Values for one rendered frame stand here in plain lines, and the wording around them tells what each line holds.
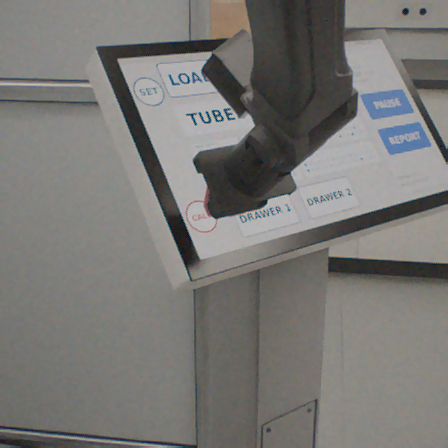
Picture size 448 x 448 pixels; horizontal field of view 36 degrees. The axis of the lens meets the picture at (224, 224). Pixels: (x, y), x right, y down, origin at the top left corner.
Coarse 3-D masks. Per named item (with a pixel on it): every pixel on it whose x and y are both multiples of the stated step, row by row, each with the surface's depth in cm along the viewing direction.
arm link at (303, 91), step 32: (256, 0) 40; (288, 0) 37; (320, 0) 38; (256, 32) 44; (288, 32) 40; (320, 32) 41; (256, 64) 48; (288, 64) 43; (320, 64) 44; (256, 96) 52; (288, 96) 47; (320, 96) 48; (352, 96) 52; (288, 128) 50; (320, 128) 54; (288, 160) 56
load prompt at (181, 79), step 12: (192, 60) 88; (204, 60) 89; (168, 72) 85; (180, 72) 86; (192, 72) 87; (168, 84) 85; (180, 84) 85; (192, 84) 86; (204, 84) 87; (168, 96) 84; (180, 96) 85
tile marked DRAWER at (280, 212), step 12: (276, 204) 85; (288, 204) 86; (240, 216) 82; (252, 216) 82; (264, 216) 83; (276, 216) 84; (288, 216) 85; (240, 228) 81; (252, 228) 82; (264, 228) 83; (276, 228) 83
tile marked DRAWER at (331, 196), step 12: (324, 180) 90; (336, 180) 92; (348, 180) 93; (300, 192) 88; (312, 192) 89; (324, 192) 90; (336, 192) 91; (348, 192) 92; (312, 204) 88; (324, 204) 89; (336, 204) 90; (348, 204) 91; (360, 204) 92; (312, 216) 87
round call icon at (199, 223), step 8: (200, 200) 80; (184, 208) 78; (192, 208) 79; (200, 208) 79; (192, 216) 78; (200, 216) 79; (208, 216) 79; (192, 224) 78; (200, 224) 78; (208, 224) 79; (216, 224) 79; (192, 232) 77; (200, 232) 78; (208, 232) 78
